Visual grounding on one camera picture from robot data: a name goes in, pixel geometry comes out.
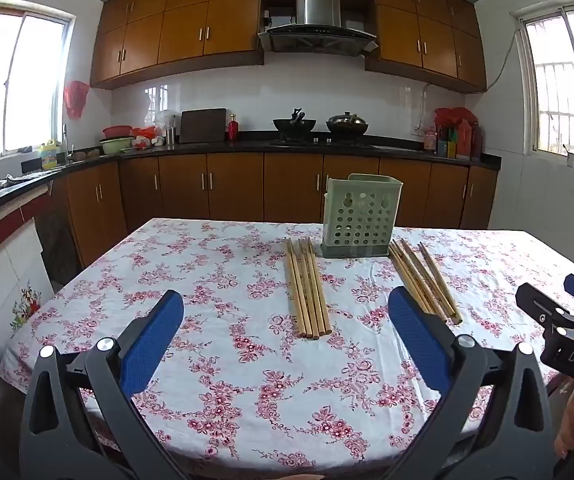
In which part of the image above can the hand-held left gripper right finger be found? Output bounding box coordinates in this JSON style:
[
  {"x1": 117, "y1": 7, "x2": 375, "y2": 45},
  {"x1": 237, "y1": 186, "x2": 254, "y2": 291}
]
[{"x1": 388, "y1": 286, "x2": 556, "y2": 480}]

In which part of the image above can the black gas stove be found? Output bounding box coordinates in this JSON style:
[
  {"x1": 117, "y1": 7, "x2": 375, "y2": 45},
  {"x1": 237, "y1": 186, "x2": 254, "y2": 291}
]
[{"x1": 269, "y1": 136, "x2": 375, "y2": 149}]

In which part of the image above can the dark cutting board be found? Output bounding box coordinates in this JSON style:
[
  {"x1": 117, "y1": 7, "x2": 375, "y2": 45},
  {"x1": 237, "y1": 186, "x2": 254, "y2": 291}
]
[{"x1": 179, "y1": 108, "x2": 228, "y2": 144}]

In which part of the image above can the white red floral tablecloth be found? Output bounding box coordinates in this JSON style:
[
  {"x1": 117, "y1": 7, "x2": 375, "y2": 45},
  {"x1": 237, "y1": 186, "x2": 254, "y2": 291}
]
[{"x1": 0, "y1": 217, "x2": 574, "y2": 480}]

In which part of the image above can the steel range hood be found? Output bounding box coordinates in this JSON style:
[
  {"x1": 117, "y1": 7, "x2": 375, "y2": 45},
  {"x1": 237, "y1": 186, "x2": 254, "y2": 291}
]
[{"x1": 258, "y1": 0, "x2": 378, "y2": 56}]

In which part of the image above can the barred window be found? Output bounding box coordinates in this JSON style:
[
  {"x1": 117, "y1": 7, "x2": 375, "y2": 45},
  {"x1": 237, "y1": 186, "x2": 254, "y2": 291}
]
[{"x1": 514, "y1": 5, "x2": 574, "y2": 176}]

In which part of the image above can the yellow dish soap bottle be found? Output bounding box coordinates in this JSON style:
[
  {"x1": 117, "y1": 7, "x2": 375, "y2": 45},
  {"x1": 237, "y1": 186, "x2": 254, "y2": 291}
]
[{"x1": 41, "y1": 139, "x2": 60, "y2": 170}]

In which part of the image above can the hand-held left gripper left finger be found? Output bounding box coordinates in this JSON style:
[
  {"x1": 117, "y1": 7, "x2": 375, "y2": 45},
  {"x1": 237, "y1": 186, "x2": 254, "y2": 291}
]
[{"x1": 19, "y1": 289, "x2": 188, "y2": 480}]

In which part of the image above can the green perforated utensil holder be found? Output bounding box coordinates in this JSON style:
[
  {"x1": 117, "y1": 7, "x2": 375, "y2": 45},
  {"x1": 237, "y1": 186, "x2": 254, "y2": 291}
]
[{"x1": 321, "y1": 173, "x2": 404, "y2": 259}]

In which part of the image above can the black stone countertop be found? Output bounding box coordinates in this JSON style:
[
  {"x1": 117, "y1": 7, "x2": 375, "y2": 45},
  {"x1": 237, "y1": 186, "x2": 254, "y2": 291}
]
[{"x1": 0, "y1": 132, "x2": 502, "y2": 226}]

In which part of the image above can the green basin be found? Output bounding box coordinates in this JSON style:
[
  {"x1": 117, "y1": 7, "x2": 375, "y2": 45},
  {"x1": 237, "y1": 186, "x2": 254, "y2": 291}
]
[{"x1": 99, "y1": 136, "x2": 135, "y2": 155}]

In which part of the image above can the brown wooden wall cabinet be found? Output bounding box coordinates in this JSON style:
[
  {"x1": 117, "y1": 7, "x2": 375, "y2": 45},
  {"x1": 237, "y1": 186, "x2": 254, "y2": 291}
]
[
  {"x1": 365, "y1": 0, "x2": 488, "y2": 94},
  {"x1": 90, "y1": 0, "x2": 265, "y2": 91}
]

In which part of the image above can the person's right hand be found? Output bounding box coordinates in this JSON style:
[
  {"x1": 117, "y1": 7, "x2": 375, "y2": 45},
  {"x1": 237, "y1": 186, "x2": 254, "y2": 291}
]
[{"x1": 554, "y1": 379, "x2": 574, "y2": 461}]

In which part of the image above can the wall cable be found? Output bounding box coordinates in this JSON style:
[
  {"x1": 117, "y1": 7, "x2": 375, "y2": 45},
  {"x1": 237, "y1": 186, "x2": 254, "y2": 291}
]
[{"x1": 487, "y1": 25, "x2": 522, "y2": 91}]

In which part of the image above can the colourful condiment box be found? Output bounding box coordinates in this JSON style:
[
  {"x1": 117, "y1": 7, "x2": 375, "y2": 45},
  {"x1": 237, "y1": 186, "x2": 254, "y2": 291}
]
[{"x1": 437, "y1": 127, "x2": 460, "y2": 158}]

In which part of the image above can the dark pot with lid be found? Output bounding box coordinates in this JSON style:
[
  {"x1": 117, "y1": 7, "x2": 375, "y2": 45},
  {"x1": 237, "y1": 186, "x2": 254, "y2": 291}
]
[{"x1": 326, "y1": 112, "x2": 370, "y2": 136}]

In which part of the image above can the black wok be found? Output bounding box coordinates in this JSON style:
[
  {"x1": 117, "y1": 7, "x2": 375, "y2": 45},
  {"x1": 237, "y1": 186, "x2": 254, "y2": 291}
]
[{"x1": 273, "y1": 108, "x2": 318, "y2": 142}]

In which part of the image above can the red and white bag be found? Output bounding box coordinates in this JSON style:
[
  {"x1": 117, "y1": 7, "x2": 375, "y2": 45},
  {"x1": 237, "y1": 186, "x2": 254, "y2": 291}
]
[{"x1": 132, "y1": 127, "x2": 165, "y2": 150}]

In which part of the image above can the brown wooden base cabinet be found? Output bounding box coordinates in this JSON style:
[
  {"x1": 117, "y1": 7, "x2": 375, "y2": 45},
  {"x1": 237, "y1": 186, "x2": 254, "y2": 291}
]
[{"x1": 64, "y1": 152, "x2": 498, "y2": 268}]

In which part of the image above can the sliding window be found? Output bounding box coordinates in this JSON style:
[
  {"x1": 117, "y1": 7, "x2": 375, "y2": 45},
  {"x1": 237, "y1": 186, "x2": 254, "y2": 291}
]
[{"x1": 0, "y1": 7, "x2": 75, "y2": 161}]

